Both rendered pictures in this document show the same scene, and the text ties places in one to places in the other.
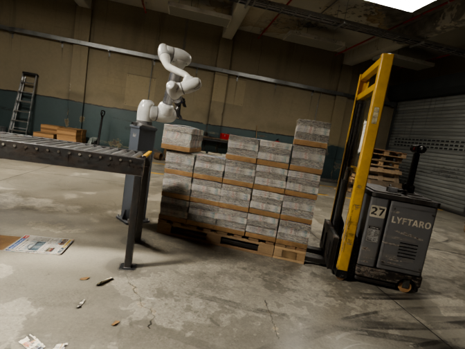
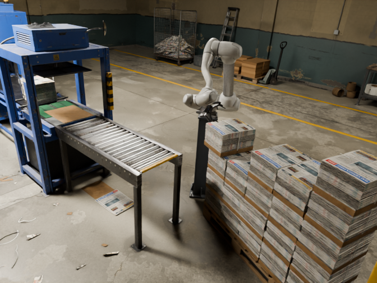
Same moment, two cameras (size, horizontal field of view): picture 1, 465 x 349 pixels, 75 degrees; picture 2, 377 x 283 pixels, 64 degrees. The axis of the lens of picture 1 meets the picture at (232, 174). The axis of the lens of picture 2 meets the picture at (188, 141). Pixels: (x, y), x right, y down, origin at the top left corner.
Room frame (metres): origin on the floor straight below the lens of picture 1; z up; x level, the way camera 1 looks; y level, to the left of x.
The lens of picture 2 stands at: (1.06, -1.21, 2.13)
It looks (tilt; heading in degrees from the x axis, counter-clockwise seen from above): 26 degrees down; 50
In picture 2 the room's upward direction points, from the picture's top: 4 degrees clockwise
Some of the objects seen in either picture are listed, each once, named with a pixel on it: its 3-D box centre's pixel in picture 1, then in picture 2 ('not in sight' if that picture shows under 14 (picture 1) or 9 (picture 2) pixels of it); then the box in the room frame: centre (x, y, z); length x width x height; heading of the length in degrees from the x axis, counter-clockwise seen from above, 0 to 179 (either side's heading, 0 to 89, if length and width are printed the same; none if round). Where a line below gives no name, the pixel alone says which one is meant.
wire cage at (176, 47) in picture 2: not in sight; (174, 36); (7.32, 7.42, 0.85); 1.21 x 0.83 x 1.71; 101
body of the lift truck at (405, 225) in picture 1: (383, 231); not in sight; (2.72, -1.46, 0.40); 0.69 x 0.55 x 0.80; 171
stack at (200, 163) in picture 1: (223, 199); (257, 210); (2.96, 0.06, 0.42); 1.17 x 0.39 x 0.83; 81
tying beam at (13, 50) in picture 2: not in sight; (54, 50); (2.01, 2.32, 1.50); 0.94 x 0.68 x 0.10; 11
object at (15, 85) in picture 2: not in sight; (21, 92); (1.80, 3.44, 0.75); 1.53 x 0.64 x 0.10; 101
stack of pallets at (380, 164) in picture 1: (371, 172); not in sight; (8.54, -3.87, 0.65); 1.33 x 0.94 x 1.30; 105
